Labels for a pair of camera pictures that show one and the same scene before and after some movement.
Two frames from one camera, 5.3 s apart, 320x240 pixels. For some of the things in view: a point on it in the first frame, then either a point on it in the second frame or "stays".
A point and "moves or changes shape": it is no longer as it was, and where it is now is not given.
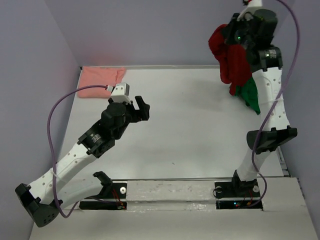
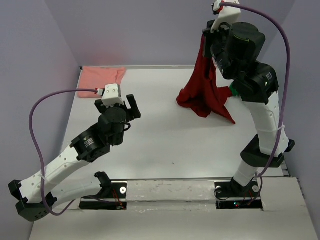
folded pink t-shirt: x=93 y=76 stays
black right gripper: x=228 y=31 → x=224 y=28
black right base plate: x=238 y=188 stays
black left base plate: x=116 y=190 stays
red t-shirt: x=235 y=69 moves or changes shape
